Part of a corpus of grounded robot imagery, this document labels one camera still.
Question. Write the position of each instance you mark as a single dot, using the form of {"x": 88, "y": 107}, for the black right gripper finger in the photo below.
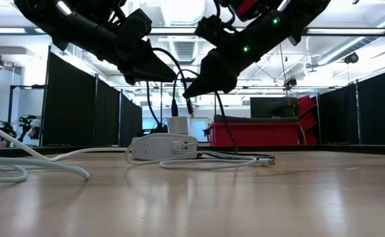
{"x": 218, "y": 75}

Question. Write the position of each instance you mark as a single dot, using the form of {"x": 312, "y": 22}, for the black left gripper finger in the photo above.
{"x": 146, "y": 69}

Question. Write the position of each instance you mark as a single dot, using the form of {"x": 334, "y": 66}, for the white cube charger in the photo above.
{"x": 178, "y": 126}

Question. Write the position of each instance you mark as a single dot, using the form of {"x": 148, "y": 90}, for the white power strip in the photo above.
{"x": 152, "y": 149}

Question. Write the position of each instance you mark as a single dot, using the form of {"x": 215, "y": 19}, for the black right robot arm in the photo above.
{"x": 304, "y": 16}

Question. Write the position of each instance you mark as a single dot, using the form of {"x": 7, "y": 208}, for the background black robot arm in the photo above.
{"x": 1, "y": 128}

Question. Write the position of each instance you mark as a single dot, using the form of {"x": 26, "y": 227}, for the ceiling air vent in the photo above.
{"x": 184, "y": 49}

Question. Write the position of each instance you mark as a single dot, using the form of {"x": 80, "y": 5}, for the black monitor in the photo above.
{"x": 264, "y": 107}

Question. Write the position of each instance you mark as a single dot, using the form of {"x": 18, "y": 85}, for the dark grey flat cover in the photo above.
{"x": 254, "y": 119}

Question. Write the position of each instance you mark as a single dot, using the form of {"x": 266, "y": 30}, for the large red storage bin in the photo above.
{"x": 254, "y": 135}

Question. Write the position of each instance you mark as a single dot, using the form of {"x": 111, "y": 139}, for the black partition curtain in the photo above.
{"x": 70, "y": 108}
{"x": 376, "y": 112}

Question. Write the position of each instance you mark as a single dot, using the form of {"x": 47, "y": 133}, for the red shelf bins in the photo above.
{"x": 307, "y": 121}

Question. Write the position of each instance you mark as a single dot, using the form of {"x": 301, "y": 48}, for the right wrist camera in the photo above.
{"x": 212, "y": 29}

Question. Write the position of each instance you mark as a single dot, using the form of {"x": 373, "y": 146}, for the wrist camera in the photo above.
{"x": 134, "y": 26}
{"x": 212, "y": 29}

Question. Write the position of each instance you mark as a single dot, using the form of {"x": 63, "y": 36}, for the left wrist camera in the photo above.
{"x": 134, "y": 26}

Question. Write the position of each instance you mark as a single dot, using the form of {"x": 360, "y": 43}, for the small black hanging camera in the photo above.
{"x": 291, "y": 82}

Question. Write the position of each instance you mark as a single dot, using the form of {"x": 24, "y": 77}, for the black metal frame stand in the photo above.
{"x": 24, "y": 87}

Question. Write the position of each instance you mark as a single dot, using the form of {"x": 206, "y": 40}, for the silver ceiling duct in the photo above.
{"x": 360, "y": 42}

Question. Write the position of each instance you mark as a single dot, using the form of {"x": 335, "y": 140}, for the black table edge rail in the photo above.
{"x": 366, "y": 148}

